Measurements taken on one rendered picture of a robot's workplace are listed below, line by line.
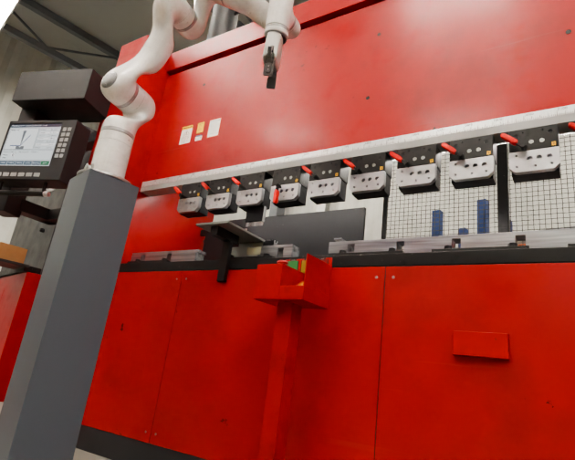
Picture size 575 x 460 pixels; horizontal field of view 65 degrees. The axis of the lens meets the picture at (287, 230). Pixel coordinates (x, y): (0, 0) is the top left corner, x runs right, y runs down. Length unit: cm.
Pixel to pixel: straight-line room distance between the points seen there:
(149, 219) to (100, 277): 125
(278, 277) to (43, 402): 78
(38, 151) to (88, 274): 134
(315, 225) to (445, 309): 124
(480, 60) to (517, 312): 100
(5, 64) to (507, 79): 892
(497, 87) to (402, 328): 96
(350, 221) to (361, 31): 94
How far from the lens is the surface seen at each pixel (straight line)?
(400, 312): 155
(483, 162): 177
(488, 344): 145
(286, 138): 221
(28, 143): 290
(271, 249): 201
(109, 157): 173
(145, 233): 279
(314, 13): 257
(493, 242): 166
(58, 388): 158
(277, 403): 150
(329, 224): 253
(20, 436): 157
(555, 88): 188
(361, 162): 193
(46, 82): 310
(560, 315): 147
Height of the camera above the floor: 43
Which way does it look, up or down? 18 degrees up
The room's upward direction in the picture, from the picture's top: 7 degrees clockwise
